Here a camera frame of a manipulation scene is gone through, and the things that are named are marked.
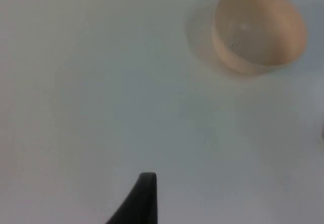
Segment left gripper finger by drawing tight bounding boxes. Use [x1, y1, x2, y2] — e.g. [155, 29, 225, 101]
[105, 172, 159, 224]

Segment pale wooden bowl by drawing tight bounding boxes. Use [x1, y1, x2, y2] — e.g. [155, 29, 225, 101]
[212, 0, 308, 76]

